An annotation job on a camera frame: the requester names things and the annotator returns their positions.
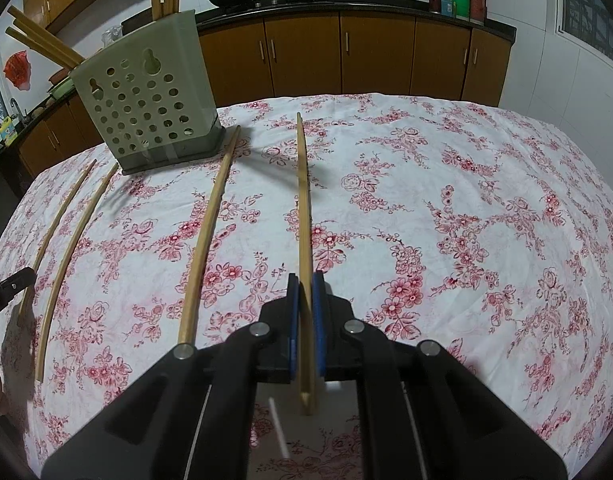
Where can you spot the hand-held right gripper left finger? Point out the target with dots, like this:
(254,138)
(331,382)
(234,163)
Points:
(294,310)

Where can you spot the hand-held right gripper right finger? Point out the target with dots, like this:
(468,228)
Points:
(319,310)

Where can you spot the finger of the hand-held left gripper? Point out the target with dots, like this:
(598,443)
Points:
(16,282)

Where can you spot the bundle of wooden chopsticks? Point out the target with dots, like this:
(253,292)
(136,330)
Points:
(44,44)

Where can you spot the perforated green utensil holder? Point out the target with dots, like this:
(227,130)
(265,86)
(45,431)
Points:
(181,30)

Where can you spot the yellow detergent bottle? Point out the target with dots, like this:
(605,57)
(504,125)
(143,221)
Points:
(7,130)

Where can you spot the red floral tablecloth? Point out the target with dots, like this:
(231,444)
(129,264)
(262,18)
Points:
(436,210)

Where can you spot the metal faucet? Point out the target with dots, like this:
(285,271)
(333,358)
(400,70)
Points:
(15,107)

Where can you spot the green basin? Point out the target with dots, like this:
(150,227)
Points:
(61,91)

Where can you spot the red basin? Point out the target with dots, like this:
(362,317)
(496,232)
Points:
(59,76)

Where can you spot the hanging red plastic bag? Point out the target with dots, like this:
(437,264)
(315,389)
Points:
(17,70)

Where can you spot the wooden base cabinets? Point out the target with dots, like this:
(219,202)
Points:
(376,55)

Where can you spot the clear plastic bag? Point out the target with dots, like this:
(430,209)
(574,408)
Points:
(112,35)

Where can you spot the dark brown cutting board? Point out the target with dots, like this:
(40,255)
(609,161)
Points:
(136,22)

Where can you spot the dark kitchen countertop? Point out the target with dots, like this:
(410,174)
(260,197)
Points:
(376,9)

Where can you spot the gas stove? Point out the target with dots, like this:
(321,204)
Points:
(281,3)

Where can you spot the blue box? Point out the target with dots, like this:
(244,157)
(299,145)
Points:
(449,7)

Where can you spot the green box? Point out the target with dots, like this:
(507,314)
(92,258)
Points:
(461,2)

